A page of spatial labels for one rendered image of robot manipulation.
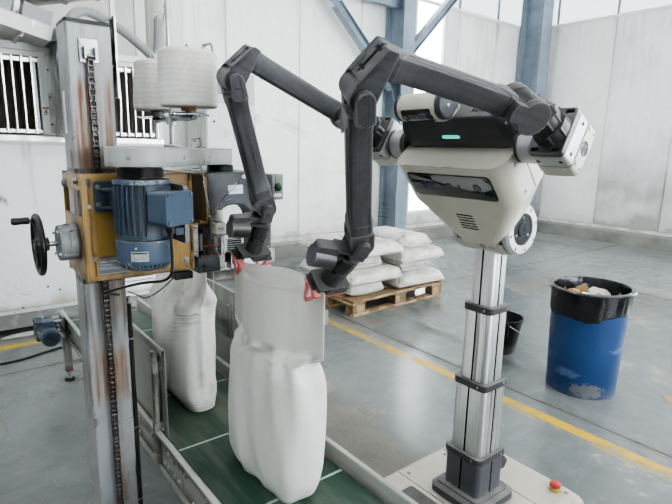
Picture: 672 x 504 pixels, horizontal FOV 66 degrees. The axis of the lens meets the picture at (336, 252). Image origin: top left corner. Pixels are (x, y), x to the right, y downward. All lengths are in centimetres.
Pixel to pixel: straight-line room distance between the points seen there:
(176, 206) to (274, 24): 542
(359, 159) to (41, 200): 350
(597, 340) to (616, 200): 638
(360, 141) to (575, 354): 254
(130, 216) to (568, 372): 270
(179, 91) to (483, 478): 152
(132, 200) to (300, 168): 541
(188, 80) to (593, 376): 277
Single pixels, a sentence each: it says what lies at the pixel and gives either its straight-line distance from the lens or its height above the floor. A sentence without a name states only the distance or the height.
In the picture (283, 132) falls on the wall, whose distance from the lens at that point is 663.
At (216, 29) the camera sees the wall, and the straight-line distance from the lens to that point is 633.
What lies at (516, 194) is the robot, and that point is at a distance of 142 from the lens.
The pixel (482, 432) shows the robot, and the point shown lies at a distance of 183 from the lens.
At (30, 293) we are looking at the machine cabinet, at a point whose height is 32.
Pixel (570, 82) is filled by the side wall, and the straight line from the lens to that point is 1006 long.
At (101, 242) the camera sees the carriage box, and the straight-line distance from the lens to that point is 165.
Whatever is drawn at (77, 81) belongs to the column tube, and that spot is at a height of 159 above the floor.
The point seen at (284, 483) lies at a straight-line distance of 165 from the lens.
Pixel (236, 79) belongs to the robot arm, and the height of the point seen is 159.
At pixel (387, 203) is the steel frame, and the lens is 769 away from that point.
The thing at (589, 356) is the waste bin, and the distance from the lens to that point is 338.
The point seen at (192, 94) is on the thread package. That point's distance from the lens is 150.
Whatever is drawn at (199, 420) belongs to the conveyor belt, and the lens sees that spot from 216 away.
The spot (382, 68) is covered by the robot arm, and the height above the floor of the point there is 157.
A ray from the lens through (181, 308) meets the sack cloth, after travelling 207.
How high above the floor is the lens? 142
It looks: 11 degrees down
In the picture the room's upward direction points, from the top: 1 degrees clockwise
